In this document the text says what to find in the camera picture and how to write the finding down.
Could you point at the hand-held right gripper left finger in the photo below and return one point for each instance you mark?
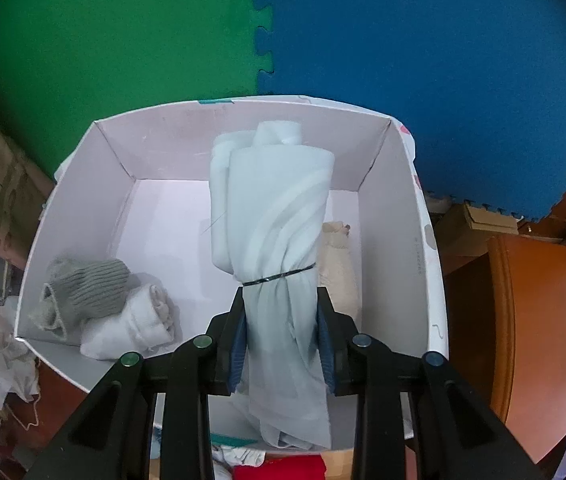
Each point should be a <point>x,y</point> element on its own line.
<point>237,345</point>

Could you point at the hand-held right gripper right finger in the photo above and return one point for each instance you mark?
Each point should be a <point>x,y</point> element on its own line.
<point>325,355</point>

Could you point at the beige underwear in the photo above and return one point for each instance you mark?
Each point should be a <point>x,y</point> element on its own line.
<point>338,270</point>

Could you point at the cream white cloth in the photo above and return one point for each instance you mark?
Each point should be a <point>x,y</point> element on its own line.
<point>128,325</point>

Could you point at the light blue patterned underwear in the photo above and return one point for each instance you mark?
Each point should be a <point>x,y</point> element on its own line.
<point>243,457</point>

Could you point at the white underwear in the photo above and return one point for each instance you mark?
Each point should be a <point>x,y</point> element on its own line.
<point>273,210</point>

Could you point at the white cardboard box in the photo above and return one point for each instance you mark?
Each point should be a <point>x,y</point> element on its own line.
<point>163,210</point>

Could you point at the grey ribbed socks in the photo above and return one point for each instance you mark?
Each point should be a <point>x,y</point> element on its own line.
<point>93,285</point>

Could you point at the red underwear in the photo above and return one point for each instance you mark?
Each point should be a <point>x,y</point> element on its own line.
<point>283,470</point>

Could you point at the black elastic band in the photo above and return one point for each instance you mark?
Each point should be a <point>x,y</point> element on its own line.
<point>278,276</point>

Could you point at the brown cardboard piece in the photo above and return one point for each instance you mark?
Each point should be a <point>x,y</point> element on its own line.
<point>468,230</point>

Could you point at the brown wooden furniture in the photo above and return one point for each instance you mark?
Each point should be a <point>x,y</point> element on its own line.
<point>538,335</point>

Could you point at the blue foam mat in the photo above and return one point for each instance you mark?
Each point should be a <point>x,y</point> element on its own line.
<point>438,60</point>

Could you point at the green foam mat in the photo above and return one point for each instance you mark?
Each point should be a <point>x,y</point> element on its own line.
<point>113,35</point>

